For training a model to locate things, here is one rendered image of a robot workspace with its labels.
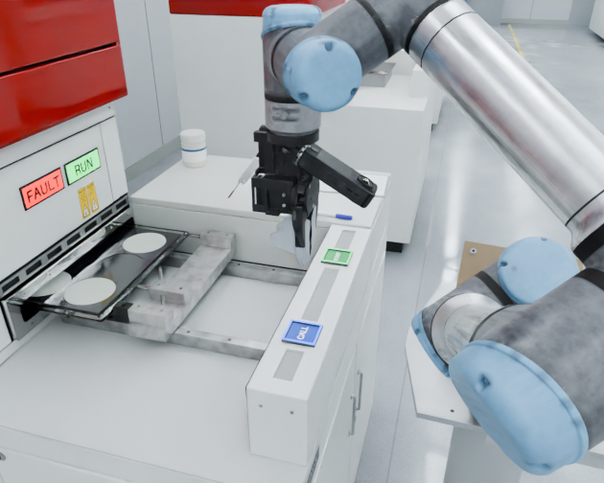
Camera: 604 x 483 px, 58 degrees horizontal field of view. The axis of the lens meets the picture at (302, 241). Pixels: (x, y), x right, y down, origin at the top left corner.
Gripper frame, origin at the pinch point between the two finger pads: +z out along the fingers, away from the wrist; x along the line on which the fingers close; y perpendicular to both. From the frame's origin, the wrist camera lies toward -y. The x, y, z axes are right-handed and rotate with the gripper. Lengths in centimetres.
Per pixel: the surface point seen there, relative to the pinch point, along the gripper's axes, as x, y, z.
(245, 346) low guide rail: -7.0, 14.0, 25.7
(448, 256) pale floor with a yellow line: -206, -26, 111
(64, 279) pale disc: -12, 57, 21
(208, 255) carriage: -32, 33, 23
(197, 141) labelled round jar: -65, 50, 6
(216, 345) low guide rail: -7.0, 20.3, 26.9
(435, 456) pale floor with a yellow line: -66, -28, 111
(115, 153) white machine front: -39, 59, 2
